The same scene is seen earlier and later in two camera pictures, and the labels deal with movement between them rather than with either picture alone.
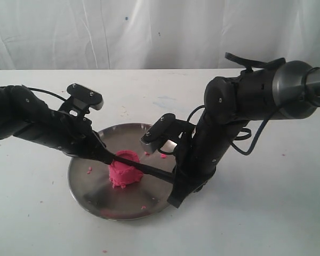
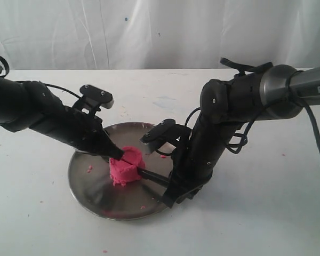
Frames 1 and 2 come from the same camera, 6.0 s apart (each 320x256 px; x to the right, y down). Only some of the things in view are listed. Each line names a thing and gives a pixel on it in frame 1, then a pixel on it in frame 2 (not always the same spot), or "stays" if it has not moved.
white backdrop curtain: (156, 34) stays
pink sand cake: (121, 175) to (133, 155)
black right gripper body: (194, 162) stays
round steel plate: (91, 180) stays
